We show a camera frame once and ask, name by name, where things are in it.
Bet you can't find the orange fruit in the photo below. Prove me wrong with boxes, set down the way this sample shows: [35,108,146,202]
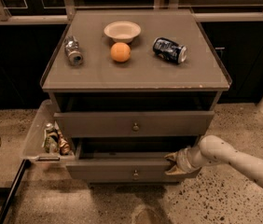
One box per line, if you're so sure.
[110,42,131,63]

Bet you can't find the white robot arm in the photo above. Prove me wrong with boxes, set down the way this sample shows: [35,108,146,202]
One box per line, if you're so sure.
[164,135,263,189]

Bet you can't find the black floor rail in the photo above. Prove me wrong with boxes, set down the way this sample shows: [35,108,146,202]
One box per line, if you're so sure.
[0,160,31,224]

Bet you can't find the brown snack bag in bin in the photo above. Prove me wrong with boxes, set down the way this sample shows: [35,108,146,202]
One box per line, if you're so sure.
[57,131,71,155]

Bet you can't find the grey drawer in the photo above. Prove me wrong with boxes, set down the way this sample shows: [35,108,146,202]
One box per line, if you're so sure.
[54,111,215,137]
[66,137,199,184]

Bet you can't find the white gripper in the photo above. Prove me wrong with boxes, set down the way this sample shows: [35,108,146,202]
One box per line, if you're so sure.
[164,148,197,175]

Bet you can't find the white paper bowl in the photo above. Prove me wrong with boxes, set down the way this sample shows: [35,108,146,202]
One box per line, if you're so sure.
[104,21,141,44]

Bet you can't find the clear plastic bin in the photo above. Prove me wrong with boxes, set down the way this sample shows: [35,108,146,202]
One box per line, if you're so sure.
[21,100,75,163]

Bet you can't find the grey top drawer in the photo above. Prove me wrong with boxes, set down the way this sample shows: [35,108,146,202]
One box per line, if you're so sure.
[54,111,215,137]

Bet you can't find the crushed blue can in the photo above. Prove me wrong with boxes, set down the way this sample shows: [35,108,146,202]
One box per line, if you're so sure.
[152,37,187,64]

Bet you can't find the grey drawer cabinet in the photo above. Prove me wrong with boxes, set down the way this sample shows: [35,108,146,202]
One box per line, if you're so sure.
[39,9,233,185]

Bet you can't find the green bottle in bin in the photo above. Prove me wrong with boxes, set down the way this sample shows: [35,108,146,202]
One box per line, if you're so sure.
[42,123,59,153]

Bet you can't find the crushed silver can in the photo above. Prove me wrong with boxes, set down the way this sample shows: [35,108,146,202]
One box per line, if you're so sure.
[63,35,83,66]

